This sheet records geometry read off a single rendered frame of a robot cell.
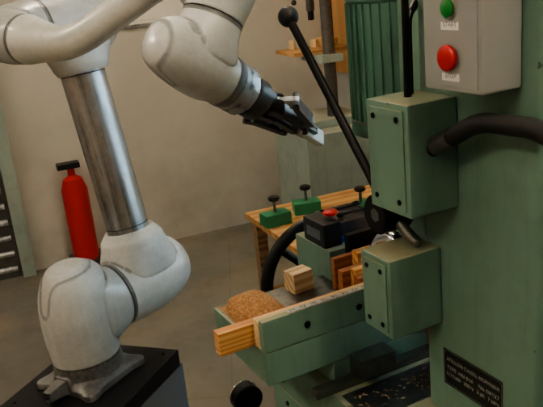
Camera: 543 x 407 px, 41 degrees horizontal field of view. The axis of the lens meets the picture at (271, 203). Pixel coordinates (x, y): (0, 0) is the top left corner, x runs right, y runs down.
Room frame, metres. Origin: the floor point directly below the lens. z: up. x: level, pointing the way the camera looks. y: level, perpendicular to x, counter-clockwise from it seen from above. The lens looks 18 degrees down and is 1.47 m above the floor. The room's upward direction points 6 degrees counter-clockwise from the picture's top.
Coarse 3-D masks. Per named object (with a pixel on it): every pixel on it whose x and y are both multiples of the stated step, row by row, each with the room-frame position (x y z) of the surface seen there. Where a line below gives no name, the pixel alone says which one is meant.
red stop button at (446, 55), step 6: (444, 48) 0.83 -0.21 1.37; (450, 48) 0.82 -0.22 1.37; (438, 54) 0.84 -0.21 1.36; (444, 54) 0.83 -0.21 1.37; (450, 54) 0.82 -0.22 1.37; (456, 54) 0.82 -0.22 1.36; (438, 60) 0.84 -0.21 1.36; (444, 60) 0.83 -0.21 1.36; (450, 60) 0.82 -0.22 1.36; (456, 60) 0.82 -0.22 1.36; (444, 66) 0.83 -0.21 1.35; (450, 66) 0.82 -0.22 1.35
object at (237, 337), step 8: (344, 288) 1.14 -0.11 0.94; (248, 320) 1.06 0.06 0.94; (224, 328) 1.04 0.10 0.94; (232, 328) 1.04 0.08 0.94; (240, 328) 1.04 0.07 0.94; (248, 328) 1.04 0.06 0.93; (216, 336) 1.03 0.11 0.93; (224, 336) 1.03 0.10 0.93; (232, 336) 1.03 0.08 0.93; (240, 336) 1.04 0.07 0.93; (248, 336) 1.04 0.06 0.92; (216, 344) 1.03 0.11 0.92; (224, 344) 1.02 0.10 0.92; (232, 344) 1.03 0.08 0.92; (240, 344) 1.04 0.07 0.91; (248, 344) 1.04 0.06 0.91; (224, 352) 1.02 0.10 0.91; (232, 352) 1.03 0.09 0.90
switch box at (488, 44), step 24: (432, 0) 0.86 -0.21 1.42; (456, 0) 0.82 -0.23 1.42; (480, 0) 0.79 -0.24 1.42; (504, 0) 0.80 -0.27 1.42; (432, 24) 0.86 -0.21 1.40; (480, 24) 0.79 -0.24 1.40; (504, 24) 0.80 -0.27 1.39; (432, 48) 0.86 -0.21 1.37; (456, 48) 0.82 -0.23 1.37; (480, 48) 0.79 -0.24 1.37; (504, 48) 0.80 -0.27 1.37; (432, 72) 0.86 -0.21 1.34; (456, 72) 0.83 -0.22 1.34; (480, 72) 0.79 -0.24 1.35; (504, 72) 0.80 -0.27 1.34
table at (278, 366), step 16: (320, 288) 1.24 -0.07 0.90; (288, 304) 1.19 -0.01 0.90; (224, 320) 1.16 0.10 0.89; (320, 336) 1.06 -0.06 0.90; (336, 336) 1.07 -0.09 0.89; (352, 336) 1.09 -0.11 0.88; (368, 336) 1.10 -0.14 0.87; (384, 336) 1.11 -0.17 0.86; (240, 352) 1.11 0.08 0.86; (256, 352) 1.05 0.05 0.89; (272, 352) 1.02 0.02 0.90; (288, 352) 1.03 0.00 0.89; (304, 352) 1.05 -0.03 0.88; (320, 352) 1.06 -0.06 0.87; (336, 352) 1.07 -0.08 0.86; (256, 368) 1.05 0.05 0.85; (272, 368) 1.02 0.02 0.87; (288, 368) 1.03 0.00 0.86; (304, 368) 1.05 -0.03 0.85; (272, 384) 1.02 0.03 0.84
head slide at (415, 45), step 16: (400, 0) 1.08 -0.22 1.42; (400, 16) 1.08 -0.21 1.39; (416, 16) 1.05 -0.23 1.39; (400, 32) 1.08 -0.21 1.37; (416, 32) 1.05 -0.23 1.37; (400, 48) 1.08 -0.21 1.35; (416, 48) 1.05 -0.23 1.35; (400, 64) 1.09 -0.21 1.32; (416, 64) 1.05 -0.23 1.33; (400, 80) 1.09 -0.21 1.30; (416, 80) 1.05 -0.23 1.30; (416, 224) 1.06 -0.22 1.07
